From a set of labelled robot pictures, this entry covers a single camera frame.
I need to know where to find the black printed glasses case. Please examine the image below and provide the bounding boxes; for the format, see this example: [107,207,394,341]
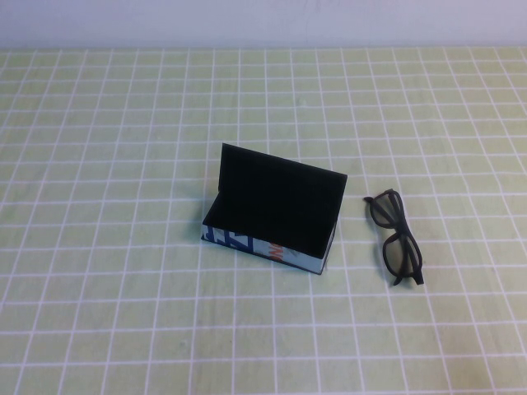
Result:
[200,142,348,276]

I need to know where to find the black frame glasses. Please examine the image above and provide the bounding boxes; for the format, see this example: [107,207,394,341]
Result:
[362,188,426,288]

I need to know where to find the green white-checked tablecloth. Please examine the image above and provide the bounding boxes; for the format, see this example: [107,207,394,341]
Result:
[0,45,527,395]

